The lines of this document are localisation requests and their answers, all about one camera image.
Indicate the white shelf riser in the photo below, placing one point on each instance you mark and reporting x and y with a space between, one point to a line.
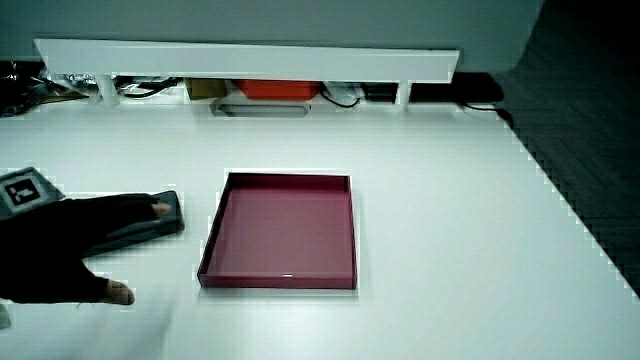
250 62

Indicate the person's left hand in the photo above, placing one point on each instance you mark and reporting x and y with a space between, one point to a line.
45 250

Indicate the brown cardboard box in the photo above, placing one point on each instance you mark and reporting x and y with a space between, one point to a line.
205 88

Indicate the white desk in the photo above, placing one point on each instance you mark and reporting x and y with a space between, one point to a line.
450 225

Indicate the orange box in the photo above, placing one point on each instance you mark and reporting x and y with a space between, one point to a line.
277 89

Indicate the dark red square tray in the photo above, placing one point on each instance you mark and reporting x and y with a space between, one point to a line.
282 230

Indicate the crumpled clear plastic bag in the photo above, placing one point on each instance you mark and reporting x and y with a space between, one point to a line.
25 87

